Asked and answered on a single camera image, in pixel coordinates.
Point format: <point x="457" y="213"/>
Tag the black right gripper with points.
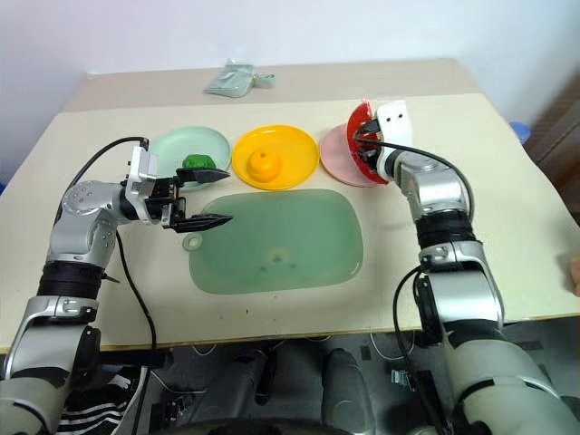
<point x="376" y="129"/>

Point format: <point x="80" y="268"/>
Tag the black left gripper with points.
<point x="163" y="199"/>

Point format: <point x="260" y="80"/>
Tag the red round toy item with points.
<point x="357" y="113"/>

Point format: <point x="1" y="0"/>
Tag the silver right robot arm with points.
<point x="462" y="272"/>

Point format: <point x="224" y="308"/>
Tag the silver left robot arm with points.
<point x="77" y="213"/>

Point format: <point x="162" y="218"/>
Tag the pink plate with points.
<point x="335" y="151"/>

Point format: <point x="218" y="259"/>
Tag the light green plate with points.
<point x="176" y="145"/>

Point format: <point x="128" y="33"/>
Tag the yellow plate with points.
<point x="294" y="149"/>

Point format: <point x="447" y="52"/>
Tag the person's bare hand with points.
<point x="575" y="274"/>

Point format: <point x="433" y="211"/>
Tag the dark green toy vegetable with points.
<point x="197" y="161"/>

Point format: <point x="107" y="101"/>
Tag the orange toy fruit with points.
<point x="263" y="165"/>

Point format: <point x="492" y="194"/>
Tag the translucent green tray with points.
<point x="281" y="226"/>

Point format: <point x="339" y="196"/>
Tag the pale green pouch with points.
<point x="229" y="79"/>

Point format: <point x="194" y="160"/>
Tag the blue round container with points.
<point x="521" y="133"/>

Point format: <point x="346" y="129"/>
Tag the dark rounded shape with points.
<point x="346" y="389"/>
<point x="244" y="376"/>

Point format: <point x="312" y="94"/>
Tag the black white striped cloth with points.
<point x="97" y="408"/>

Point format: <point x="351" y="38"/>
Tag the small metal clip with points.
<point x="403" y="379"/>

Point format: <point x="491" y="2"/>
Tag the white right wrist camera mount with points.
<point x="394" y="120"/>

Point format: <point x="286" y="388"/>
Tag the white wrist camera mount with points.
<point x="141" y="170"/>
<point x="394" y="120"/>

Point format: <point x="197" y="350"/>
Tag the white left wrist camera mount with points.
<point x="141" y="170"/>

